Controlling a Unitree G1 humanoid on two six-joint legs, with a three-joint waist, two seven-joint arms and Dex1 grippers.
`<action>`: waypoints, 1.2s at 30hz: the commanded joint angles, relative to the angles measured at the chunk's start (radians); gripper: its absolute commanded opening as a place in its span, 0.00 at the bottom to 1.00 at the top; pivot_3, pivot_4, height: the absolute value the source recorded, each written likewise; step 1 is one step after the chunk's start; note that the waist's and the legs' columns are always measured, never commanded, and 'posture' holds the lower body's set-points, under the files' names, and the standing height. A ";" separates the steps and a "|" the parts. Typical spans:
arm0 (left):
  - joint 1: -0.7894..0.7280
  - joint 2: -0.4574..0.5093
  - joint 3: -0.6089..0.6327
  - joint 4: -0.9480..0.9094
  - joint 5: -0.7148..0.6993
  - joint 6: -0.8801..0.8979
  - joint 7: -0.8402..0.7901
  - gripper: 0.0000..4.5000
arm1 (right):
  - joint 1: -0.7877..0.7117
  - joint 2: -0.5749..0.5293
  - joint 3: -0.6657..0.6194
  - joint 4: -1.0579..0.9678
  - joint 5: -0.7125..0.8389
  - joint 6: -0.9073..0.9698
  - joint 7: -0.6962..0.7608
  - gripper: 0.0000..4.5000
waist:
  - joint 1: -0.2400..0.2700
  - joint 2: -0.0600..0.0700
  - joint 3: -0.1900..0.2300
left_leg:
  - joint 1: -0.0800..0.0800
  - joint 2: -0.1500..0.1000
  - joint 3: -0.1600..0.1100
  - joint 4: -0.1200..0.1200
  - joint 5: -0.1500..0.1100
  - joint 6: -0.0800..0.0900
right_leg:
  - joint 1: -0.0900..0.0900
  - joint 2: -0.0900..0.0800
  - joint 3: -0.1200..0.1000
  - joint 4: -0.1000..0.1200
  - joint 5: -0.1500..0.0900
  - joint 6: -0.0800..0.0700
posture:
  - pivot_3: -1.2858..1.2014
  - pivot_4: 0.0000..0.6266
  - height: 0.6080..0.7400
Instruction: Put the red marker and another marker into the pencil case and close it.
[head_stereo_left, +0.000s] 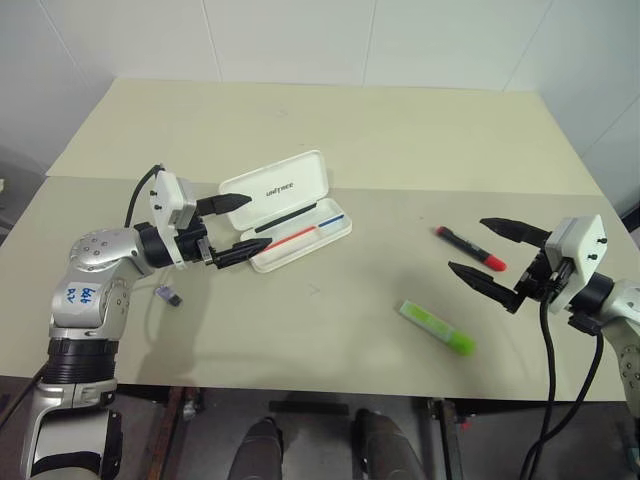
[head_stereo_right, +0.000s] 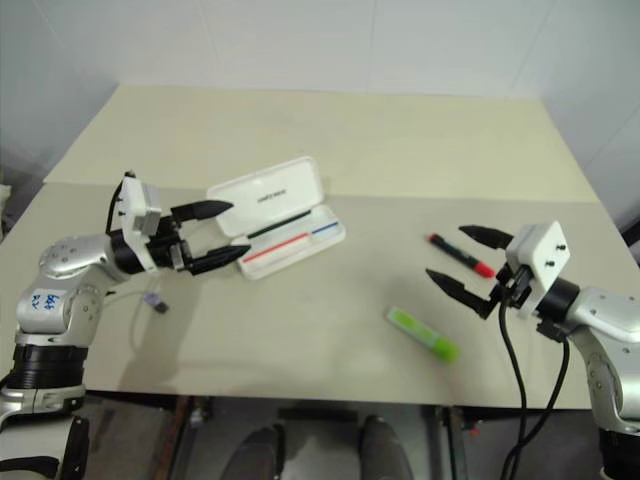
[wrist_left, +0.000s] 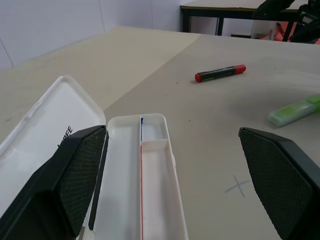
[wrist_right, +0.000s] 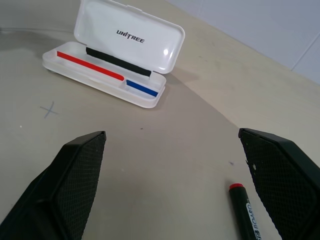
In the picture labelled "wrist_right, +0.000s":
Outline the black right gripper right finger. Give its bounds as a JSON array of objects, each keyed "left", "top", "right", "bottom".
[{"left": 238, "top": 127, "right": 320, "bottom": 240}]

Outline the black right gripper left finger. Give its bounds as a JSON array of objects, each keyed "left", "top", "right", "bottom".
[{"left": 0, "top": 130, "right": 107, "bottom": 240}]

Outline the black whiteboard marker red cap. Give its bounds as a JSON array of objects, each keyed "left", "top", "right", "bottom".
[{"left": 228, "top": 182, "right": 270, "bottom": 240}]

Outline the white Unitree plastic case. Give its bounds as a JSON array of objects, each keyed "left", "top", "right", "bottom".
[{"left": 41, "top": 0, "right": 186, "bottom": 109}]

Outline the red tape strip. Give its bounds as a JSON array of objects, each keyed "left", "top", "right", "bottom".
[{"left": 56, "top": 50, "right": 126, "bottom": 82}]

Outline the blue tape strip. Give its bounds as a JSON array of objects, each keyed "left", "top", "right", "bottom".
[{"left": 125, "top": 79, "right": 159, "bottom": 98}]

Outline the black tape strip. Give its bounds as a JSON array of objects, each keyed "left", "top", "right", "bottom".
[{"left": 85, "top": 46, "right": 153, "bottom": 80}]

